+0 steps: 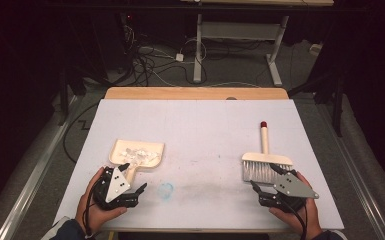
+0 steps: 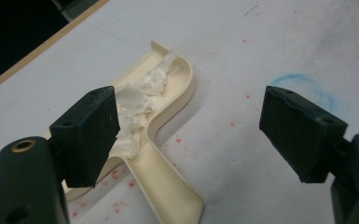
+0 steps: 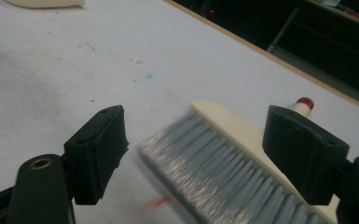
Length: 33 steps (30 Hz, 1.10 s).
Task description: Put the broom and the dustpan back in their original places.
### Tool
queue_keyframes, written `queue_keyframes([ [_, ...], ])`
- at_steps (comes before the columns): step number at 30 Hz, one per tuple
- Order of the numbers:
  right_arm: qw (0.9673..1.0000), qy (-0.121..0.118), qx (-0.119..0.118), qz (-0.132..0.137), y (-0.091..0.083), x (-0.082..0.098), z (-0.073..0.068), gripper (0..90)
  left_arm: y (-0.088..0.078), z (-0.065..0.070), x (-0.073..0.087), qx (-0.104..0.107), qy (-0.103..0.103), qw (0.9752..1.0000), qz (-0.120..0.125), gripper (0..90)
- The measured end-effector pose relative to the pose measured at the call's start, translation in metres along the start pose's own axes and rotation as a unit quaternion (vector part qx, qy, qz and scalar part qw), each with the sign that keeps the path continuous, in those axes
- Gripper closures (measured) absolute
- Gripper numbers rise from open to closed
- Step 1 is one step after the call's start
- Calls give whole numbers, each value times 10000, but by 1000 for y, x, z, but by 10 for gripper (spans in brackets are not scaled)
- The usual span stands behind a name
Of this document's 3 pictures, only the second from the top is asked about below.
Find white foam board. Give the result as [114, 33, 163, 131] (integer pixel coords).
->
[0, 0, 359, 224]

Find pile of white paper scraps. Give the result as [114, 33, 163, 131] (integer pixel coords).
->
[111, 48, 180, 161]

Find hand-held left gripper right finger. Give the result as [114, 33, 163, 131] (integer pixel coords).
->
[258, 85, 349, 184]

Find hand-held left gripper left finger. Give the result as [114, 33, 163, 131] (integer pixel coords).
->
[48, 86, 121, 189]

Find cream plastic dustpan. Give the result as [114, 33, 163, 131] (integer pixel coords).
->
[45, 40, 205, 224]

